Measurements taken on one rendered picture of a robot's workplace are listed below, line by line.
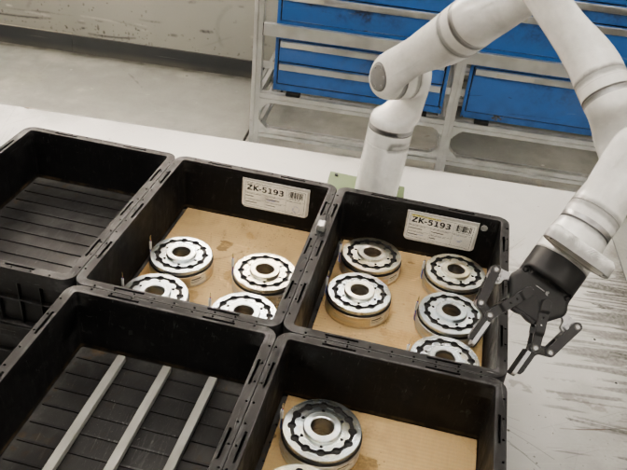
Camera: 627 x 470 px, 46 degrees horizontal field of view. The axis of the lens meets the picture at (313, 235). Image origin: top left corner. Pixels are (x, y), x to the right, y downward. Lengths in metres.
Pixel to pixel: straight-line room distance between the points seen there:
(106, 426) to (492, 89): 2.42
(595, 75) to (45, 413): 0.84
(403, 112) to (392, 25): 1.57
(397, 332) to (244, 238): 0.34
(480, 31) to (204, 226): 0.58
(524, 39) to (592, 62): 2.01
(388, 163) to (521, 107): 1.71
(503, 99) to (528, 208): 1.37
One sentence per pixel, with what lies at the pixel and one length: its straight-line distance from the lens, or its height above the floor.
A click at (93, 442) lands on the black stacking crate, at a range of 0.99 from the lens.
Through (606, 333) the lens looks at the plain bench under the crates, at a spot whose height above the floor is 0.70.
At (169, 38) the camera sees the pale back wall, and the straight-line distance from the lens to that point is 4.20.
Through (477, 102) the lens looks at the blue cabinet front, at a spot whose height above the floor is 0.40.
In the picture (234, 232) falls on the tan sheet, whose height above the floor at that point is 0.83.
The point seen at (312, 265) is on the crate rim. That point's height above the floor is 0.93.
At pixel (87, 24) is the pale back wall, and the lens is 4.36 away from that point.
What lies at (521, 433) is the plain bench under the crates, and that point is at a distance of 1.25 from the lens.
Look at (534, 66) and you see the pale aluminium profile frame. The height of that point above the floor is 0.59.
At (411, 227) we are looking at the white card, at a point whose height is 0.88.
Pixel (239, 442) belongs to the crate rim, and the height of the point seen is 0.93.
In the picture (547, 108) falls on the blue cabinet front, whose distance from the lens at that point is 3.18.
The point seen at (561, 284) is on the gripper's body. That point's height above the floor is 1.05.
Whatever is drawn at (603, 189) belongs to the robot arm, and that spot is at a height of 1.14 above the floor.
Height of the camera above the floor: 1.58
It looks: 34 degrees down
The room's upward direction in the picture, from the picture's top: 6 degrees clockwise
